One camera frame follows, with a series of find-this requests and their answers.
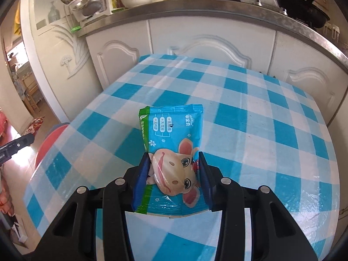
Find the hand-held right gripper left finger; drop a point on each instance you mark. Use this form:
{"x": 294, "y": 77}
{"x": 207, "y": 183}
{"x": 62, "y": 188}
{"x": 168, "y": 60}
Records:
{"x": 142, "y": 179}

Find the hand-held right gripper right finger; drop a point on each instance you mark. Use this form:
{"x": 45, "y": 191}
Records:
{"x": 205, "y": 182}

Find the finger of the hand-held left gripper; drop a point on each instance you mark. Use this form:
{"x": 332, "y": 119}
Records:
{"x": 23, "y": 140}

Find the pink plastic bucket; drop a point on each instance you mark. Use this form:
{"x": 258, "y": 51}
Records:
{"x": 45, "y": 148}

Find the blue cartoon wet wipes packet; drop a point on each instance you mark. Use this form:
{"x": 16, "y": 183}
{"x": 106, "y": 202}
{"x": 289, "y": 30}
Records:
{"x": 174, "y": 130}

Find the person's left hand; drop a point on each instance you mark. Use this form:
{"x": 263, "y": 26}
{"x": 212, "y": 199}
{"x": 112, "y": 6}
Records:
{"x": 5, "y": 194}

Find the red patterned mat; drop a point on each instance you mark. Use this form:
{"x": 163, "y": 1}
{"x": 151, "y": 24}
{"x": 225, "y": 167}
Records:
{"x": 34, "y": 125}

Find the wooden chair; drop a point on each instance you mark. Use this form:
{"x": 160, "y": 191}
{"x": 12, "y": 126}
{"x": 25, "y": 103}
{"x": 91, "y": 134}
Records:
{"x": 31, "y": 95}

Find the blue white checked tablecloth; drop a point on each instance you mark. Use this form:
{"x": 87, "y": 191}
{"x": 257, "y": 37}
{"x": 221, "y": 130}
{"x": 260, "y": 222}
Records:
{"x": 244, "y": 130}

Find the dining table with patterned cloth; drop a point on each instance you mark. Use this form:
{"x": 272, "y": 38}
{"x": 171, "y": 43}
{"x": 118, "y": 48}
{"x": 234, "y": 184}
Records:
{"x": 24, "y": 70}

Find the green plastic clip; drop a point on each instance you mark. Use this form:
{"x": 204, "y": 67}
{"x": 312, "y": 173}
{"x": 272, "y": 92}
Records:
{"x": 75, "y": 28}

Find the white arched cabinet door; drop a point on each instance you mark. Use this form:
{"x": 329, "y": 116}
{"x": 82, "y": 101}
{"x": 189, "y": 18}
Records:
{"x": 117, "y": 46}
{"x": 217, "y": 30}
{"x": 312, "y": 68}

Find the brass cabinet hook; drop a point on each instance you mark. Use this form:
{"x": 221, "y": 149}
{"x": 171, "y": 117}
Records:
{"x": 344, "y": 210}

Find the metal ladle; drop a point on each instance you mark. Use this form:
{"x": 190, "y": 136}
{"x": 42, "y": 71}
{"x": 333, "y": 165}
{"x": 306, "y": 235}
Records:
{"x": 91, "y": 6}

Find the white utensil rack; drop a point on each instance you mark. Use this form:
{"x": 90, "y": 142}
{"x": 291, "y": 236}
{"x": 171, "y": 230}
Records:
{"x": 104, "y": 5}

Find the steel kitchen countertop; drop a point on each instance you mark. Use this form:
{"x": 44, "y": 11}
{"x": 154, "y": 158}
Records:
{"x": 176, "y": 8}

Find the steel stove knob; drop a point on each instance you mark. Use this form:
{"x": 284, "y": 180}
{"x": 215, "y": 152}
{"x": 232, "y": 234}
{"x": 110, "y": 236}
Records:
{"x": 284, "y": 11}
{"x": 257, "y": 2}

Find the black wok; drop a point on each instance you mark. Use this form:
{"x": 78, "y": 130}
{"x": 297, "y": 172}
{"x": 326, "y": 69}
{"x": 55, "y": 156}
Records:
{"x": 304, "y": 12}

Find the white plastic holder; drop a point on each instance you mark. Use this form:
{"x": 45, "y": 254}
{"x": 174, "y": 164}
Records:
{"x": 332, "y": 31}

